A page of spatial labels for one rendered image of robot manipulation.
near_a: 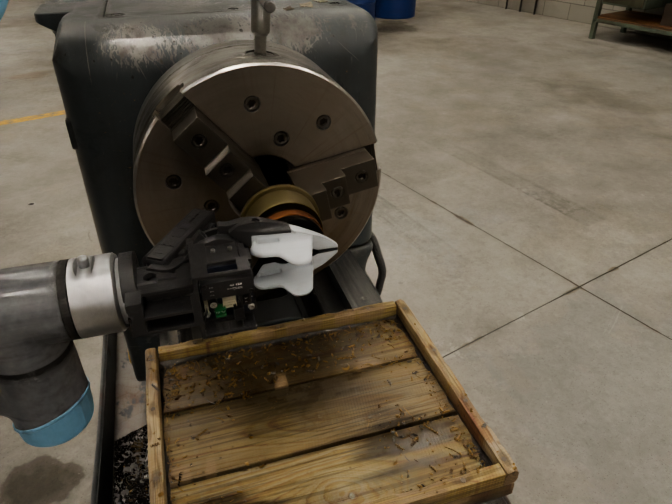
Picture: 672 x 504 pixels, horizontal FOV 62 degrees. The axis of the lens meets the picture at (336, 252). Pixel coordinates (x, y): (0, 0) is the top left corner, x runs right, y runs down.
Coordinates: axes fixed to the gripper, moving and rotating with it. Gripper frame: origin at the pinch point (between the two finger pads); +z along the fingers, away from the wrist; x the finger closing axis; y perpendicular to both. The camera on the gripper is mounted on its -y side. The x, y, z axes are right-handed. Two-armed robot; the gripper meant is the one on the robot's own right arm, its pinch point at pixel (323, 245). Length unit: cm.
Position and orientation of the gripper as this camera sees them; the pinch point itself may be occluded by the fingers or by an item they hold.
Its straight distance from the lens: 59.2
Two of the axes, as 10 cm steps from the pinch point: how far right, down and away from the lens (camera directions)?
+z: 9.6, -1.6, 2.4
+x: 0.0, -8.4, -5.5
